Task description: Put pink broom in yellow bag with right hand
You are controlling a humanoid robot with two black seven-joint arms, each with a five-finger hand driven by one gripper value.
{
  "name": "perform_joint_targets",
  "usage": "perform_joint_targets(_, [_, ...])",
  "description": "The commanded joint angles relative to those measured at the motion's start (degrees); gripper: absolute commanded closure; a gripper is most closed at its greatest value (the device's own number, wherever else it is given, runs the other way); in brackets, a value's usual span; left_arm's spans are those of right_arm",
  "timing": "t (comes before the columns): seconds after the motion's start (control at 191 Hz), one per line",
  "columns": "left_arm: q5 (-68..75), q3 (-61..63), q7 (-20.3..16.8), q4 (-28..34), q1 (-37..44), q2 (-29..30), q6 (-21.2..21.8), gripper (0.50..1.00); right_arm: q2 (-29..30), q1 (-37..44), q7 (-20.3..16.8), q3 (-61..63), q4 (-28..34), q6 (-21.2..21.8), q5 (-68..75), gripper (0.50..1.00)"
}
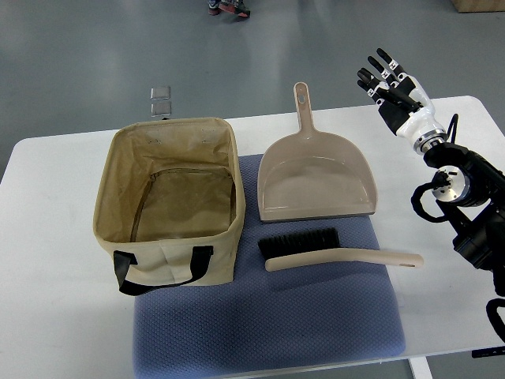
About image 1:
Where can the lower silver floor plate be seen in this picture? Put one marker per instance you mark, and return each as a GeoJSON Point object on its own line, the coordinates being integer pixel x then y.
{"type": "Point", "coordinates": [161, 109]}

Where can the pink hand broom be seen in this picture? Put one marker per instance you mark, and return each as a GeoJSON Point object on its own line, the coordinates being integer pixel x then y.
{"type": "Point", "coordinates": [322, 246]}

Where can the beige fabric storage bag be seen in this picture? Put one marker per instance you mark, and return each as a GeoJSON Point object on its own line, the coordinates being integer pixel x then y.
{"type": "Point", "coordinates": [170, 208]}

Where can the person's red shoes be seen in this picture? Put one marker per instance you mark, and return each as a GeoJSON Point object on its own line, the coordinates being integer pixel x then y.
{"type": "Point", "coordinates": [235, 7]}

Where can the white table leg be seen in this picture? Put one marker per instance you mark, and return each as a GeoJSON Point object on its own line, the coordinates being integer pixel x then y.
{"type": "Point", "coordinates": [420, 368]}

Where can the blue textured mat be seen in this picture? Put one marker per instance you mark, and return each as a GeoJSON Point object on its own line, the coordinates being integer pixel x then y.
{"type": "Point", "coordinates": [262, 320]}

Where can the wooden box corner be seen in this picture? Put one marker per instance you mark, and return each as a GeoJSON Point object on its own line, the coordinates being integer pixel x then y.
{"type": "Point", "coordinates": [479, 6]}

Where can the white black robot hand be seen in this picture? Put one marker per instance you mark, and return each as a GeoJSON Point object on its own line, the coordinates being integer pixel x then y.
{"type": "Point", "coordinates": [402, 102]}

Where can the upper silver floor plate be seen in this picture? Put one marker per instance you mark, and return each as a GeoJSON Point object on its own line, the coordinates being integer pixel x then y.
{"type": "Point", "coordinates": [161, 92]}

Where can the pink plastic dustpan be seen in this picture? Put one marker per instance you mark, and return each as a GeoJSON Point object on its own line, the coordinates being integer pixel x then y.
{"type": "Point", "coordinates": [312, 174]}

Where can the silver floor plate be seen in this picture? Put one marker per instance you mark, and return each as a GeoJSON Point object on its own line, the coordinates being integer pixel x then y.
{"type": "Point", "coordinates": [161, 109]}
{"type": "Point", "coordinates": [161, 92]}

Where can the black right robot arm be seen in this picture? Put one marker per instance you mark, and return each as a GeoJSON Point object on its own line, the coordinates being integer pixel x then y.
{"type": "Point", "coordinates": [467, 192]}

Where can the black table control panel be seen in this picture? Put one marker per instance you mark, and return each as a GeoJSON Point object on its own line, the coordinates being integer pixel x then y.
{"type": "Point", "coordinates": [488, 352]}

